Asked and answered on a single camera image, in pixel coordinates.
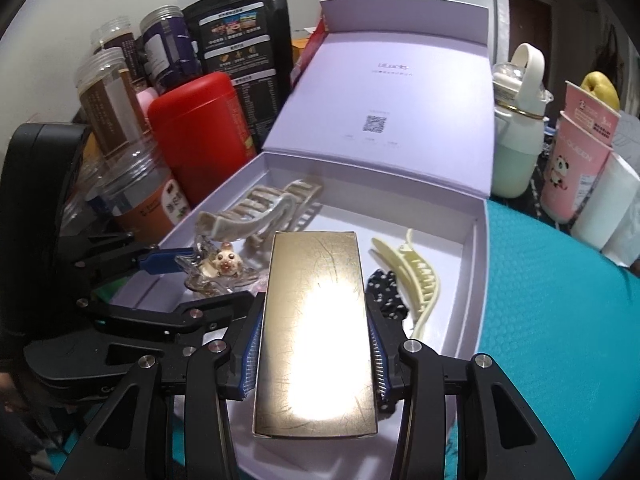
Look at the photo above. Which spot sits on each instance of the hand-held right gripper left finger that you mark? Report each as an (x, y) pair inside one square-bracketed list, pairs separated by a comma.
[(250, 355)]

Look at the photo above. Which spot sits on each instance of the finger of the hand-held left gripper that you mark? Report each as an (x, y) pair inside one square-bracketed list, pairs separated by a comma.
[(200, 317), (160, 261)]

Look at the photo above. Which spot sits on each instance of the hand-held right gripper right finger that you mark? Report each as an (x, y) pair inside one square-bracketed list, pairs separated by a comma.
[(378, 360)]

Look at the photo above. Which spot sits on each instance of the clear hair clip with cat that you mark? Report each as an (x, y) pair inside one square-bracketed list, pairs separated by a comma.
[(222, 265)]

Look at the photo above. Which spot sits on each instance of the black polka dot scrunchie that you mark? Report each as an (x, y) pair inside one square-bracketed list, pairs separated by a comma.
[(390, 300)]

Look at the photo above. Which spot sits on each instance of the gold rectangular box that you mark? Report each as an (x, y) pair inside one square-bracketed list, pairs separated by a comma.
[(315, 335)]

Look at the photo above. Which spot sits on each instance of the lavender gift box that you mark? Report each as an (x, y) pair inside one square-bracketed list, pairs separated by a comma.
[(400, 85)]

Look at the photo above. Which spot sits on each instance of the orange label clear jar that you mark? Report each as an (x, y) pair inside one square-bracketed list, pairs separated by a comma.
[(145, 200)]

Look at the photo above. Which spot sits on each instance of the cream yellow hair clip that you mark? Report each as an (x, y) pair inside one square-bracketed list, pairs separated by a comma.
[(425, 280)]

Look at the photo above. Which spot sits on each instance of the beige marbled hair claw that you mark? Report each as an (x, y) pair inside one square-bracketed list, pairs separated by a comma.
[(250, 210)]

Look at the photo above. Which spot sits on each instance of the brown label clear jar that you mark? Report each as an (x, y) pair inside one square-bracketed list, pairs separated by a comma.
[(110, 105)]

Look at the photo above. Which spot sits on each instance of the red canister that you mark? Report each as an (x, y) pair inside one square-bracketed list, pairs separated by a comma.
[(200, 135)]

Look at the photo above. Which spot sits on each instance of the pink bottle cap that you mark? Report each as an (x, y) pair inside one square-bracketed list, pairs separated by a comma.
[(147, 102)]

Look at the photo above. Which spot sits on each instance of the teal mat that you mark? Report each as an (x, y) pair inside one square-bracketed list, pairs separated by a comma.
[(550, 335)]

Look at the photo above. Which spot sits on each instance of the dark brown label jar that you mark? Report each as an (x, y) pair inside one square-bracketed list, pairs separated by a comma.
[(117, 37)]

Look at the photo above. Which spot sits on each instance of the purple label clear jar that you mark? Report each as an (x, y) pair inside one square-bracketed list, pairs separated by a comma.
[(165, 50)]

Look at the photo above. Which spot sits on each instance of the black printed pouch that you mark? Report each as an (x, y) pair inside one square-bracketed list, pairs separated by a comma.
[(235, 35)]

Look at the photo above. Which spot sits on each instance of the red packet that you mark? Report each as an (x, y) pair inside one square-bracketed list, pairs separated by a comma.
[(311, 45)]

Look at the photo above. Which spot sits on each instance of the pink panda paper cup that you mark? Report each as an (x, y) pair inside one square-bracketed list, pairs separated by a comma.
[(570, 175)]

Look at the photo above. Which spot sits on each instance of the golden yellow fruit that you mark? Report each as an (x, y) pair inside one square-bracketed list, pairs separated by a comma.
[(600, 87)]

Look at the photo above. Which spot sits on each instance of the brown door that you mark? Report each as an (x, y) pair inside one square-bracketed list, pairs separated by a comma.
[(530, 15)]

